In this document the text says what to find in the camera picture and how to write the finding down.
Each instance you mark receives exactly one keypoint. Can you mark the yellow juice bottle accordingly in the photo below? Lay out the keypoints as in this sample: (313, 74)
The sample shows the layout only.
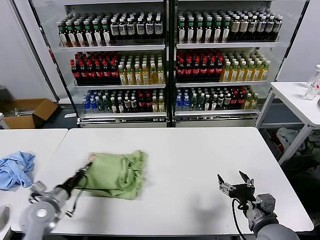
(254, 102)
(146, 75)
(153, 75)
(249, 73)
(138, 75)
(241, 73)
(155, 106)
(161, 74)
(247, 102)
(122, 76)
(226, 73)
(234, 73)
(257, 72)
(265, 72)
(130, 76)
(161, 106)

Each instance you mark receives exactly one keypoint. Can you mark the green cap dark tea bottle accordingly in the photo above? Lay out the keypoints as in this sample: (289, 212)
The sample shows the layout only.
(106, 35)
(190, 32)
(218, 32)
(209, 32)
(98, 36)
(89, 36)
(80, 37)
(63, 37)
(199, 32)
(226, 31)
(181, 32)
(72, 37)

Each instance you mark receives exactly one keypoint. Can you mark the open glass cooler door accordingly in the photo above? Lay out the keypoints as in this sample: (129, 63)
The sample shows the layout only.
(43, 50)
(287, 30)

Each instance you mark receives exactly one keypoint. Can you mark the white label dark drink bottle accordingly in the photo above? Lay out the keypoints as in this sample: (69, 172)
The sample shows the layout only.
(158, 27)
(131, 29)
(149, 28)
(140, 28)
(114, 30)
(123, 29)

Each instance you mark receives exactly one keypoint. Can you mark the white side table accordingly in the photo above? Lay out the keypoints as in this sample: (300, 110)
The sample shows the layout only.
(287, 92)

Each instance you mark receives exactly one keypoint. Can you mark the small white floor object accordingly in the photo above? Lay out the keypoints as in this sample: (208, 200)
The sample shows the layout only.
(70, 115)

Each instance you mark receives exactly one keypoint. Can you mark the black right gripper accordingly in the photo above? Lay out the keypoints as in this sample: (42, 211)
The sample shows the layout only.
(243, 192)

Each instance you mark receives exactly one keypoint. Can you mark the clear green water bottle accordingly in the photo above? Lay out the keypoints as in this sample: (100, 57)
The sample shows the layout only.
(193, 104)
(201, 104)
(107, 107)
(100, 107)

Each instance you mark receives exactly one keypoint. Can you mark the clear bottle with red label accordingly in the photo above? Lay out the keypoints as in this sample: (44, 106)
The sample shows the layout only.
(313, 76)

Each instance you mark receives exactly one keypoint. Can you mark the clear plastic water bottle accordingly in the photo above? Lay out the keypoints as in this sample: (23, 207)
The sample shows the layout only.
(311, 93)

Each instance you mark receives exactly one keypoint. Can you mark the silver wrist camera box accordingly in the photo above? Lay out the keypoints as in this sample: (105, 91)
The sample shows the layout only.
(266, 202)
(38, 187)

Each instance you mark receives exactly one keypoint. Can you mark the glass front beverage cooler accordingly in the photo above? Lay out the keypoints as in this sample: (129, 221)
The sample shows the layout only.
(215, 121)
(120, 121)

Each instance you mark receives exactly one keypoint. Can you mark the green polo shirt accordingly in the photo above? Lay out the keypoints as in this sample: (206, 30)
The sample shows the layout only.
(112, 170)

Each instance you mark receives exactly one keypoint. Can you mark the beige label dark drink bottle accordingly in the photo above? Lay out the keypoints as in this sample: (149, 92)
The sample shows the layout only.
(235, 27)
(261, 27)
(253, 27)
(278, 26)
(244, 27)
(270, 27)

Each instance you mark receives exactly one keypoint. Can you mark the white cap dark drink bottle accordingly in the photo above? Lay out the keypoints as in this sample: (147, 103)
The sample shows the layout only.
(220, 102)
(114, 107)
(207, 104)
(227, 101)
(127, 103)
(121, 107)
(214, 103)
(134, 103)

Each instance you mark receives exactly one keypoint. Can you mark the blue water bottle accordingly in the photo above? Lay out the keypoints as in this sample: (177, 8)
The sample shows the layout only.
(186, 105)
(86, 106)
(179, 105)
(93, 106)

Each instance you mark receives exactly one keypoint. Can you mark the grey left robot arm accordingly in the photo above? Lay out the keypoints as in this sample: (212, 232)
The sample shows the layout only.
(42, 217)

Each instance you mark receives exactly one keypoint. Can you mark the grey green cloth pile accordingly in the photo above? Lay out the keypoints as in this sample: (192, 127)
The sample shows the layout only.
(287, 136)

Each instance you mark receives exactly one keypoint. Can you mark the open cardboard box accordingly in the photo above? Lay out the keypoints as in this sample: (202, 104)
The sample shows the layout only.
(42, 110)

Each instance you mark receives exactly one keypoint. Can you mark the white furniture piece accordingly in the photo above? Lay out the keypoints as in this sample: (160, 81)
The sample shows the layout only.
(3, 122)

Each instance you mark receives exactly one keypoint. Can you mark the red cap cola bottle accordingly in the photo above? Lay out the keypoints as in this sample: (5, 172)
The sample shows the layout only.
(141, 103)
(188, 70)
(99, 72)
(181, 70)
(107, 71)
(219, 68)
(212, 68)
(83, 72)
(242, 100)
(149, 103)
(196, 69)
(234, 100)
(91, 72)
(75, 72)
(115, 71)
(204, 69)

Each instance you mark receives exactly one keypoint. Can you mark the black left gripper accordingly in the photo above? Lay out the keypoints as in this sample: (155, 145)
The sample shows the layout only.
(76, 180)

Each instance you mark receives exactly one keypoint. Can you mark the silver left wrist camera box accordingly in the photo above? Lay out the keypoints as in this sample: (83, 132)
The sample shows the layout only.
(38, 187)

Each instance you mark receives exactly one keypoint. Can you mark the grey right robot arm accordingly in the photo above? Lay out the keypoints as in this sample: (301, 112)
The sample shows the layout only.
(265, 225)

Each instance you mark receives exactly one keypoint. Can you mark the crumpled light blue shirt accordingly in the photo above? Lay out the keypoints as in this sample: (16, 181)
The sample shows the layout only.
(15, 170)

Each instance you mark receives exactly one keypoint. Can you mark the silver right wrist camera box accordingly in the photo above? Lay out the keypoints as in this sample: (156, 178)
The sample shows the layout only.
(266, 202)

